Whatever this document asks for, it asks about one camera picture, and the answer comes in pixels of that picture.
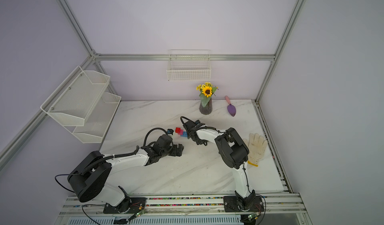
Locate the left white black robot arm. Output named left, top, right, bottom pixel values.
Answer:
left=55, top=128, right=184, bottom=207

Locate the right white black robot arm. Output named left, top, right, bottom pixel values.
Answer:
left=180, top=116, right=251, bottom=199

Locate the sunflower bouquet in grey vase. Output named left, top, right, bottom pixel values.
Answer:
left=196, top=82, right=218, bottom=115

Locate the purple pink garden trowel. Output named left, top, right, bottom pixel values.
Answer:
left=225, top=96, right=236, bottom=117

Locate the white work glove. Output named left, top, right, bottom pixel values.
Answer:
left=244, top=133, right=268, bottom=167

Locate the white mesh two-tier shelf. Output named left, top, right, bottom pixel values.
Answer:
left=41, top=66, right=121, bottom=144

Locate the white wire wall basket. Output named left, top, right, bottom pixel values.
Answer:
left=167, top=49, right=212, bottom=81

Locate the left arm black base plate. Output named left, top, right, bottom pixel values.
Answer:
left=103, top=197, right=147, bottom=214

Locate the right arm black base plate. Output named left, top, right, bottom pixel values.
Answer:
left=223, top=195, right=265, bottom=212

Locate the aluminium front rail frame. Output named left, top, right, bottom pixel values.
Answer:
left=58, top=193, right=308, bottom=217

